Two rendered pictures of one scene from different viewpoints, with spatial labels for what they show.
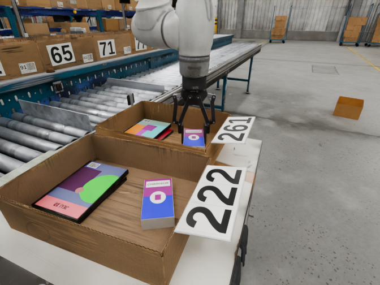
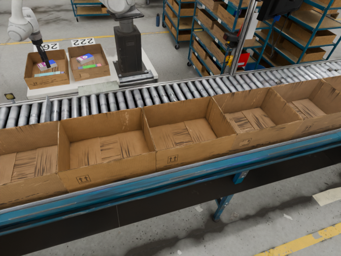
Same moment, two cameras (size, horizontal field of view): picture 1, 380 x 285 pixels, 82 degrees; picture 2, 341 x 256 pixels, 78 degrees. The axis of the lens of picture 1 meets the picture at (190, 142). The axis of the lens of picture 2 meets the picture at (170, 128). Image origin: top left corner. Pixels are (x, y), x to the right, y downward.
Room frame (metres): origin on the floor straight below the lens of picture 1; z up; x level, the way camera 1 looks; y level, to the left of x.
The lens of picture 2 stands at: (1.03, 1.81, 1.78)
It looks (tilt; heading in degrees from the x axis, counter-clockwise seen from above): 47 degrees down; 224
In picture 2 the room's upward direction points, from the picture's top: 5 degrees clockwise
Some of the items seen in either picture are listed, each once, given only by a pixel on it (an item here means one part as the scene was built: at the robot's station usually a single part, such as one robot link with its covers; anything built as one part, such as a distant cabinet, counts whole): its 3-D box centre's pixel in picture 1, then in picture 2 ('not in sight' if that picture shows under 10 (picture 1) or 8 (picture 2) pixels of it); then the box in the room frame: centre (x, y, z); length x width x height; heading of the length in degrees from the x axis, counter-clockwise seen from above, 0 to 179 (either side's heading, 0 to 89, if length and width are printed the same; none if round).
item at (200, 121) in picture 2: not in sight; (185, 131); (0.44, 1.36, 0.96); 0.39 x 0.29 x 0.17; 155
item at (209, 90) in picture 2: not in sight; (215, 99); (-0.16, 1.14, 0.72); 0.52 x 0.05 x 0.05; 65
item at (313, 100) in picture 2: not in sight; (306, 107); (-0.26, 1.69, 0.97); 0.39 x 0.29 x 0.17; 155
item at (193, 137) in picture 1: (193, 141); (47, 65); (0.68, -0.01, 0.77); 0.13 x 0.07 x 0.04; 0
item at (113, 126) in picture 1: (167, 132); (48, 67); (0.69, 0.08, 0.80); 0.38 x 0.28 x 0.10; 67
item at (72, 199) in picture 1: (85, 186); (91, 70); (0.43, 0.27, 0.78); 0.19 x 0.14 x 0.02; 160
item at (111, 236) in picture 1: (117, 189); (88, 61); (0.39, 0.17, 0.80); 0.38 x 0.28 x 0.10; 70
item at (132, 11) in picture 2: not in sight; (122, 8); (0.15, 0.38, 1.23); 0.22 x 0.18 x 0.06; 165
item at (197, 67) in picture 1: (194, 65); (34, 34); (0.68, -0.01, 1.03); 0.09 x 0.09 x 0.06
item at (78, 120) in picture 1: (53, 115); (46, 122); (0.93, 0.63, 0.76); 0.46 x 0.01 x 0.09; 65
